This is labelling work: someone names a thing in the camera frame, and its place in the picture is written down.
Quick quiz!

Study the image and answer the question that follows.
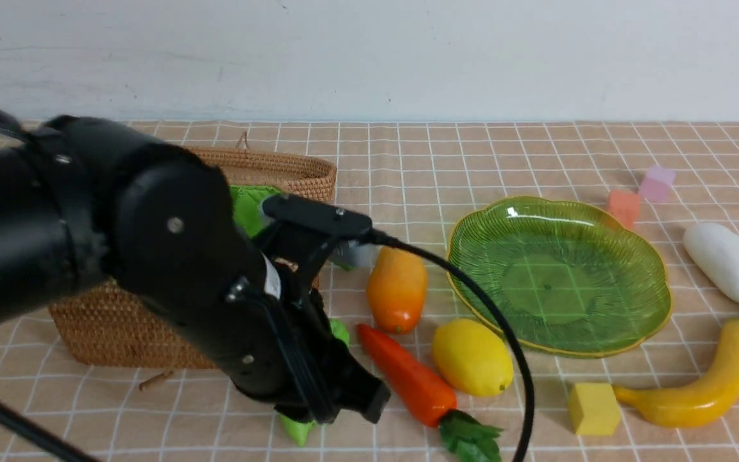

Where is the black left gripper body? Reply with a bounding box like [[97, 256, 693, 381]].
[[232, 282, 391, 425]]

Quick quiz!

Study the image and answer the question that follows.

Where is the orange mango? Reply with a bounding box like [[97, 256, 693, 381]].
[[366, 246, 428, 334]]

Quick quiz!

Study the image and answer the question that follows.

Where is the orange carrot with leaves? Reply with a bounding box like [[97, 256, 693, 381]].
[[357, 323, 502, 461]]

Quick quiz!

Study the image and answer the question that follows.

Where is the yellow lemon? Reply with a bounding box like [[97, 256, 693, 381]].
[[432, 318, 514, 397]]

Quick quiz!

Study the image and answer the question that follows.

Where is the yellow banana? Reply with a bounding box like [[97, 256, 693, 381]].
[[612, 318, 739, 428]]

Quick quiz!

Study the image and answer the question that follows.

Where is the white radish with leaves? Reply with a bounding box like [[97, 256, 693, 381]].
[[683, 222, 739, 304]]

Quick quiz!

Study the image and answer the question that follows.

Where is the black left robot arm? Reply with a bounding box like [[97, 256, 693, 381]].
[[0, 116, 391, 424]]

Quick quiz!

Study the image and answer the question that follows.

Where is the woven rattan basket green lining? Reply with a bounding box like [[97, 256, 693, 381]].
[[47, 183, 320, 370]]

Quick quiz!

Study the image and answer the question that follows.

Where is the woven rattan basket lid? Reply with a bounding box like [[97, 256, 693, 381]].
[[185, 131, 337, 203]]

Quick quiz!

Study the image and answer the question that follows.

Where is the checkered beige tablecloth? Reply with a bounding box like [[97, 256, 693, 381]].
[[0, 122, 739, 461]]

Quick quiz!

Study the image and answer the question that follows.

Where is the green glass leaf plate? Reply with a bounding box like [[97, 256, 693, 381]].
[[446, 196, 674, 359]]

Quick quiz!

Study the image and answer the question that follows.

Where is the yellow foam cube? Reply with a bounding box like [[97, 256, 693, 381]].
[[567, 382, 622, 436]]

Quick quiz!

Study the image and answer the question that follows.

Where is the orange foam cube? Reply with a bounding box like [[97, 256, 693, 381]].
[[607, 189, 640, 229]]

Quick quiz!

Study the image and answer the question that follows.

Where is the pink foam cube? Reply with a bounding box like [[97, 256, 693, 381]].
[[638, 166, 675, 203]]

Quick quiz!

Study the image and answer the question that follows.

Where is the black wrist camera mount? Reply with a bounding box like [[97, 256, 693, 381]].
[[255, 194, 375, 289]]

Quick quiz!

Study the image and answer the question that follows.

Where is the black camera cable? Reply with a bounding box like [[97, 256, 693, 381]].
[[363, 230, 535, 462]]

